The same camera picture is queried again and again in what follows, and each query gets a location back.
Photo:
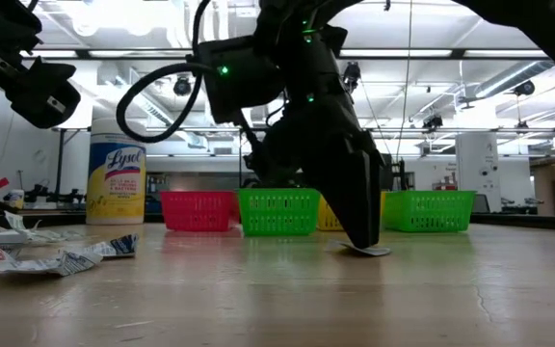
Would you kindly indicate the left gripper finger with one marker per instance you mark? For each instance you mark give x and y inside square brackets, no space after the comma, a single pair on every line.
[46,103]
[51,70]

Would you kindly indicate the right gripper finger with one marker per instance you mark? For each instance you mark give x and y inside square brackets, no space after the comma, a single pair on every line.
[375,193]
[350,202]

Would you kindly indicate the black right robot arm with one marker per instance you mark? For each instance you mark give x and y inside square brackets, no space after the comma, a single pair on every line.
[547,29]

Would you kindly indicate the black background robot arm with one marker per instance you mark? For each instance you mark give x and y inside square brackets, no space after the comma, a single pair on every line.
[48,195]

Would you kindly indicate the black computer monitor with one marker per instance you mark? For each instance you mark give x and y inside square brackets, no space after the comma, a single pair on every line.
[387,173]

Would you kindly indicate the yellow plastic basket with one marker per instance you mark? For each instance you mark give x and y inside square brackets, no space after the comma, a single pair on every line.
[328,219]

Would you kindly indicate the green plastic basket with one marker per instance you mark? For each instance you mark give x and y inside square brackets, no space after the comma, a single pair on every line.
[280,209]
[427,212]

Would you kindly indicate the white cup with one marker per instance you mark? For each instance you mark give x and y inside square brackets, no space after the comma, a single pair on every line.
[16,197]

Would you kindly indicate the Lysol wipes canister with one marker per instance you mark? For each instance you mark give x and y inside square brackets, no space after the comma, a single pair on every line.
[116,183]

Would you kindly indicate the white column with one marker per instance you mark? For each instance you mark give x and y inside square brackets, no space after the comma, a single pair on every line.
[477,164]

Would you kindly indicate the red plastic basket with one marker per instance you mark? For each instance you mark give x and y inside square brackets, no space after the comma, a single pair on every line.
[195,209]

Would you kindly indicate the black overhead camera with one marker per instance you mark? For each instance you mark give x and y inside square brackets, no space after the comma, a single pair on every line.
[353,72]

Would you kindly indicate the black ceiling camera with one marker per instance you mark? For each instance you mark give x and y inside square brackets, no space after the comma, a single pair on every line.
[182,88]

